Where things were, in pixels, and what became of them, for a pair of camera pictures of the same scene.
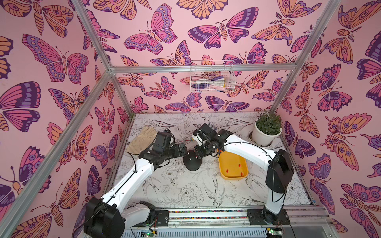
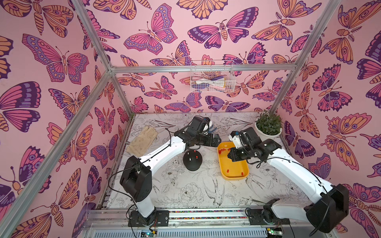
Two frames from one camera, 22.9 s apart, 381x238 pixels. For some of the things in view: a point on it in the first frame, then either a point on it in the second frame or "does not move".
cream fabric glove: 147,135 does not move
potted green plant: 267,127 does not move
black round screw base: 191,161 does not move
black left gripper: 183,151 -> 209,143
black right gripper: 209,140 -> 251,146
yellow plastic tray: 232,166 does not move
